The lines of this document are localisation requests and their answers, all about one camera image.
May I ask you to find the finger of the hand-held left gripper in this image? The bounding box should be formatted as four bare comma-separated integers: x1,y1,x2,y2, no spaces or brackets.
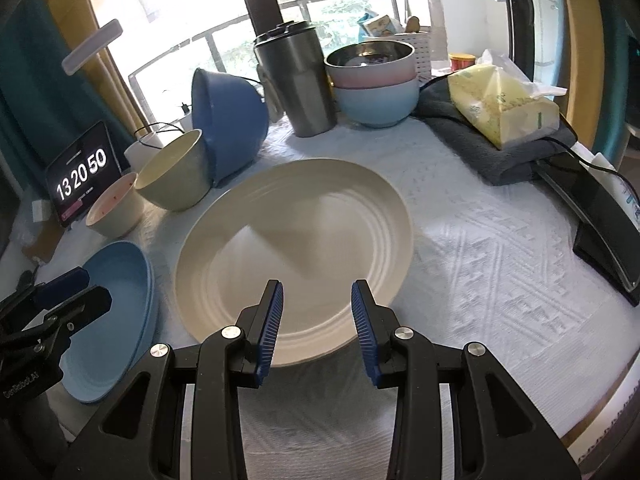
47,286,113,333
17,267,91,309

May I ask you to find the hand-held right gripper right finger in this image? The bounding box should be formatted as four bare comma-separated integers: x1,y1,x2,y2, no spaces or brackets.
351,280,583,480

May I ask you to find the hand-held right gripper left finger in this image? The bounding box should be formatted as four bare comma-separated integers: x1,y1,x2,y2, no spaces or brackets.
52,279,286,480

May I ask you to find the light blue plate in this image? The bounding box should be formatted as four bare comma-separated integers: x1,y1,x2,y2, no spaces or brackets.
64,260,160,405
60,241,154,402

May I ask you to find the pink red-speckled bowl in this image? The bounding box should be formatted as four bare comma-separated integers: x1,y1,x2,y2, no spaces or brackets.
85,171,146,239

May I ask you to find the cream ridged plate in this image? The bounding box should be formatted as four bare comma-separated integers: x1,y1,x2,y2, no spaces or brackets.
174,158,416,367

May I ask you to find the pale green bowl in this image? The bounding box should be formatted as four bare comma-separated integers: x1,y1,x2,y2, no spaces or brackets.
134,129,216,212

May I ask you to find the dark blue bowl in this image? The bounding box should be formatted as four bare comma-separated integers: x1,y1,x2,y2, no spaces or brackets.
191,67,270,187

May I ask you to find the cardboard box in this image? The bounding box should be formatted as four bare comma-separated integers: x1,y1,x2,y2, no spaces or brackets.
25,220,66,263

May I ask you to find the tablet showing clock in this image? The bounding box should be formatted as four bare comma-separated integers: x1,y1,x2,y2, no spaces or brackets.
45,121,123,228

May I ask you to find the white textured tablecloth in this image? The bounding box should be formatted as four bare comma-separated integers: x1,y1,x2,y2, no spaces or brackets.
10,110,636,461

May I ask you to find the teal curtain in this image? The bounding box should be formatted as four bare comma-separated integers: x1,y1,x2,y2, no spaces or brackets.
0,7,108,221

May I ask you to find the grey folded towel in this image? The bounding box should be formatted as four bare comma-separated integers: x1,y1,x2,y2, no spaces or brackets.
411,77,578,187

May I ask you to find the stainless steel tumbler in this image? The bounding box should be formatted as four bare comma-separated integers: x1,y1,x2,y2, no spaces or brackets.
252,21,338,138

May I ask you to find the black flat tablet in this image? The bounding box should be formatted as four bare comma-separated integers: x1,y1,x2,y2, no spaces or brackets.
537,152,640,306

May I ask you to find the stainless steel bowl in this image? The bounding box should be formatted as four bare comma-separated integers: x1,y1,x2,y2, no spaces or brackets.
324,40,417,69

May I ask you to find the white slatted basket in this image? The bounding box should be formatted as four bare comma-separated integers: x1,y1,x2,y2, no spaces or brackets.
365,30,433,86

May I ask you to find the blue and white package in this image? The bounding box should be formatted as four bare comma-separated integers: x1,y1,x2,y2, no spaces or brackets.
357,12,403,38

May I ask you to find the black balcony railing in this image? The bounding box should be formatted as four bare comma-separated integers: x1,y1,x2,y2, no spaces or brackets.
127,0,418,126

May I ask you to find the black lamp cable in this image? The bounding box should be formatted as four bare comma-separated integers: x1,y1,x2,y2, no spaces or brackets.
132,121,187,152

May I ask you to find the black tablet cable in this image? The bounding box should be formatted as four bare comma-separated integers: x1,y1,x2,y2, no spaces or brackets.
542,134,633,198

